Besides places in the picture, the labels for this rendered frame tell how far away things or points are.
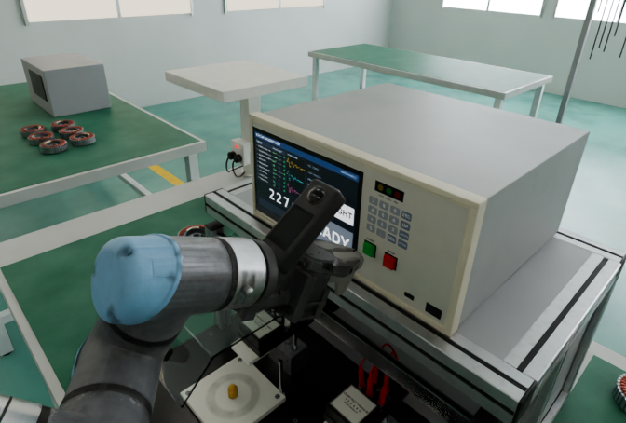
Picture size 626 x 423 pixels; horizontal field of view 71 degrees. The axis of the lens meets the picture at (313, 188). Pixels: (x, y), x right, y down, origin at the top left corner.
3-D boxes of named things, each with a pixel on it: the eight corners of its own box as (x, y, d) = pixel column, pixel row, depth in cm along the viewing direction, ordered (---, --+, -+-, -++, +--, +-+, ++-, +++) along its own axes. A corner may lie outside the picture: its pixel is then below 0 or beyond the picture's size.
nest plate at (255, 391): (223, 450, 80) (222, 445, 79) (181, 397, 89) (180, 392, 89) (286, 401, 89) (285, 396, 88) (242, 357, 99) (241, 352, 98)
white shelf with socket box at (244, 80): (231, 222, 154) (223, 91, 133) (179, 185, 177) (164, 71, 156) (306, 191, 175) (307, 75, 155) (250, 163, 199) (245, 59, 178)
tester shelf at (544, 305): (512, 429, 52) (522, 403, 50) (205, 212, 96) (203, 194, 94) (619, 274, 80) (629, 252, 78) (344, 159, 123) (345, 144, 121)
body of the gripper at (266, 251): (285, 289, 61) (214, 295, 52) (306, 231, 60) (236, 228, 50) (324, 318, 56) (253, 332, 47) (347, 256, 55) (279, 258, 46)
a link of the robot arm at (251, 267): (205, 225, 47) (251, 259, 42) (238, 226, 51) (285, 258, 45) (185, 288, 48) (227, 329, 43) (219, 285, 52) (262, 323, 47)
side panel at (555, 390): (510, 489, 77) (563, 356, 62) (495, 476, 79) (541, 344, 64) (568, 394, 94) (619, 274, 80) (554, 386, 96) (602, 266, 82)
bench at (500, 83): (484, 185, 354) (505, 93, 320) (306, 121, 488) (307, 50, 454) (531, 156, 411) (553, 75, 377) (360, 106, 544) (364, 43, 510)
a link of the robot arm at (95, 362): (38, 440, 39) (82, 360, 35) (79, 340, 49) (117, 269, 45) (127, 457, 42) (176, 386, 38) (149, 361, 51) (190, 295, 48)
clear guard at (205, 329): (181, 409, 61) (175, 378, 58) (111, 317, 76) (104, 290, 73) (342, 301, 81) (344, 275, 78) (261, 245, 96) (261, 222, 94)
